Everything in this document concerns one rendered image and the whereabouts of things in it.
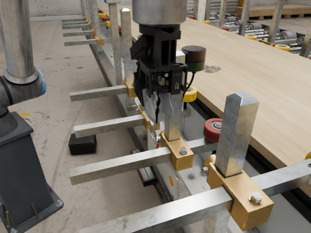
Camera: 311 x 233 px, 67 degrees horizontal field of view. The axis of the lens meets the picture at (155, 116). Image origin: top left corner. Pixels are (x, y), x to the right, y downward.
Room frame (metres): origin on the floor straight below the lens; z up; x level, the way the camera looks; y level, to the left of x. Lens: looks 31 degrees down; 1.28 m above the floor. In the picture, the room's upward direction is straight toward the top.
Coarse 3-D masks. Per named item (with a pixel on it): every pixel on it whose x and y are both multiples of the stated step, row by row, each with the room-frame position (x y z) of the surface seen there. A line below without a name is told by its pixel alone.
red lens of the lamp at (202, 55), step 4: (184, 52) 0.55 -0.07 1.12; (188, 52) 0.55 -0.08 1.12; (192, 52) 0.54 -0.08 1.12; (196, 52) 0.54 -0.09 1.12; (200, 52) 0.54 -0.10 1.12; (204, 52) 0.55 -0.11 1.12; (188, 56) 0.55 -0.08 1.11; (192, 56) 0.54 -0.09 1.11; (196, 56) 0.54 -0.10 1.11; (200, 56) 0.55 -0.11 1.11; (204, 56) 0.55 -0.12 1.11; (188, 60) 0.55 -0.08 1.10; (192, 60) 0.54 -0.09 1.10; (196, 60) 0.54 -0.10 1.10; (200, 60) 0.55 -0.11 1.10
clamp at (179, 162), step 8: (168, 144) 0.52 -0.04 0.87; (176, 144) 0.52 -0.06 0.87; (184, 144) 0.52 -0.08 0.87; (176, 152) 0.49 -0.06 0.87; (192, 152) 0.49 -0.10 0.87; (176, 160) 0.46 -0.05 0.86; (184, 160) 0.47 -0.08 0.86; (192, 160) 0.48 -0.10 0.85; (176, 168) 0.46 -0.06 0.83; (184, 168) 0.47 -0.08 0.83
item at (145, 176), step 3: (132, 150) 0.70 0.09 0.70; (135, 150) 0.70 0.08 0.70; (132, 153) 0.68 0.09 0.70; (141, 168) 0.60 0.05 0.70; (141, 171) 0.59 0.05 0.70; (144, 171) 0.59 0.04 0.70; (141, 174) 0.57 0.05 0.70; (144, 174) 0.57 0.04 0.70; (144, 177) 0.56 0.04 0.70; (147, 177) 0.56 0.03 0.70
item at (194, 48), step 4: (184, 48) 0.57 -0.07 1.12; (188, 48) 0.57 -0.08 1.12; (192, 48) 0.57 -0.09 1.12; (196, 48) 0.57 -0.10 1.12; (200, 48) 0.57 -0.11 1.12; (204, 48) 0.57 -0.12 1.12; (188, 72) 0.55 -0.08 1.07; (192, 72) 0.57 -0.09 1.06; (184, 76) 0.55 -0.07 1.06; (192, 76) 0.57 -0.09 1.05; (184, 80) 0.55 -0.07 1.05; (192, 80) 0.57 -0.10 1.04
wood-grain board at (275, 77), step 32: (192, 32) 1.80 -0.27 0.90; (224, 32) 1.80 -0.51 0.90; (224, 64) 1.10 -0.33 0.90; (256, 64) 1.10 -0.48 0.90; (288, 64) 1.10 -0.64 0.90; (224, 96) 0.76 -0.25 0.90; (256, 96) 0.76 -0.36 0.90; (288, 96) 0.76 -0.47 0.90; (256, 128) 0.55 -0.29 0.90; (288, 128) 0.55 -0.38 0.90; (288, 160) 0.42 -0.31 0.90
